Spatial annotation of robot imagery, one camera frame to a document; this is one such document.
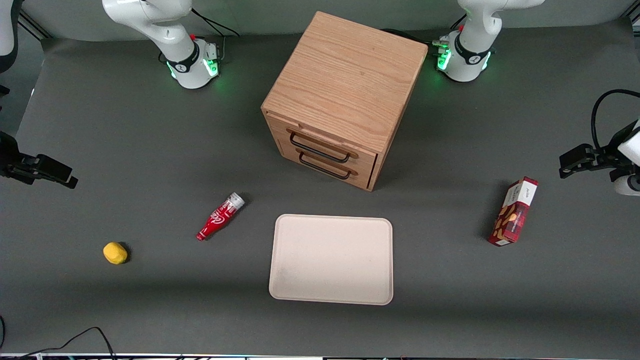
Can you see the oak wooden drawer cabinet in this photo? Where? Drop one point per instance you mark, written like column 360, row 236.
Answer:
column 345, row 75

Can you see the red tartan shortbread box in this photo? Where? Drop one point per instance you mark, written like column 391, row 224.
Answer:
column 515, row 212

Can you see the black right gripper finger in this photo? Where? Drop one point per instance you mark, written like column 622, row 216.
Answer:
column 17, row 170
column 55, row 171

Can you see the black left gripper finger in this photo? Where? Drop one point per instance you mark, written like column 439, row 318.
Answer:
column 607, row 159
column 575, row 159

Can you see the red plastic cola bottle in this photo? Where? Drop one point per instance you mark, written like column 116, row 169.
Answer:
column 216, row 221

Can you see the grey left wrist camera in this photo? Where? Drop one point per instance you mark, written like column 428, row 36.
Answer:
column 630, row 185

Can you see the beige rectangular tray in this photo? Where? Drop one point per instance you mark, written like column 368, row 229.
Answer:
column 331, row 260

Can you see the yellow lemon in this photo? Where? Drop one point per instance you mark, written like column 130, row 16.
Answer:
column 115, row 253

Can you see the dark grey table mat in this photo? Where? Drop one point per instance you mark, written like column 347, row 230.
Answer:
column 150, row 150

